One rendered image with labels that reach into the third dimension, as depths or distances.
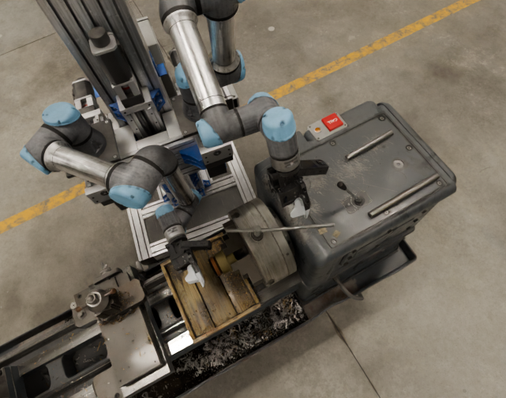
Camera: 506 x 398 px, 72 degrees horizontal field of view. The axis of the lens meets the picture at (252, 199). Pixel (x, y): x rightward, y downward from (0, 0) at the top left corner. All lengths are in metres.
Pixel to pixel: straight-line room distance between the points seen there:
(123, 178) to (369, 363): 1.82
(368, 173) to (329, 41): 2.43
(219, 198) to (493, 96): 2.37
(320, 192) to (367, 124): 0.34
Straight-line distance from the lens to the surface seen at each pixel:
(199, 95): 0.92
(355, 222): 1.20
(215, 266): 1.29
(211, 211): 2.37
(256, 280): 1.26
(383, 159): 1.33
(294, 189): 0.95
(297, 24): 3.75
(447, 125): 3.20
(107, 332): 1.53
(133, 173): 1.15
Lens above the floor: 2.35
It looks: 65 degrees down
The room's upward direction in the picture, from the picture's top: 9 degrees counter-clockwise
